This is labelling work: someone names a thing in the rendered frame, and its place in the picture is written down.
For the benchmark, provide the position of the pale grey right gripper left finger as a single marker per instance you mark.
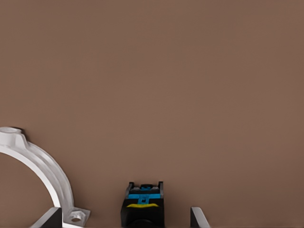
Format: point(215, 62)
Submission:
point(51, 219)

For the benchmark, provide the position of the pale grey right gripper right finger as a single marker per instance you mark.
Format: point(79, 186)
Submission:
point(197, 218)

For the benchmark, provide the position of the white pipe clamp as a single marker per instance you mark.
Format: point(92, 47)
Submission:
point(51, 171)

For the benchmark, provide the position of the yellow push button switch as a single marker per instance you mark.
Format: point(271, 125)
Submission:
point(142, 211)

